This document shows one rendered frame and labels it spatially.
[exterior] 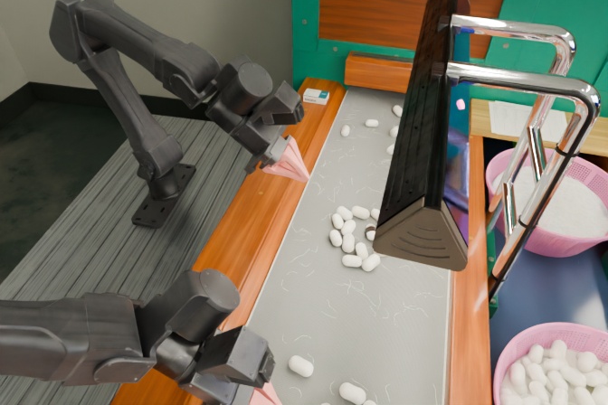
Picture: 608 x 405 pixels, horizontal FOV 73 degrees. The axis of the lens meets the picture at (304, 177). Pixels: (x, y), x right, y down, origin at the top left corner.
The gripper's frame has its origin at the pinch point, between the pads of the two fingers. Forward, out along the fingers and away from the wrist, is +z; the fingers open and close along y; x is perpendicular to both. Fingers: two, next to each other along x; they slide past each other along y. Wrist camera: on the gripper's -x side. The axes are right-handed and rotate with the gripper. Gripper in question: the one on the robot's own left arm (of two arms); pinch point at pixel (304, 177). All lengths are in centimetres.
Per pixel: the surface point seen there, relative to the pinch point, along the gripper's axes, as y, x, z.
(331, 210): 4.2, 5.7, 10.8
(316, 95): 37.9, 10.5, -1.7
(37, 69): 112, 175, -104
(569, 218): 16, -23, 45
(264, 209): -1.6, 11.5, 0.2
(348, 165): 18.4, 5.4, 11.1
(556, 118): 45, -27, 42
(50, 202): 40, 151, -44
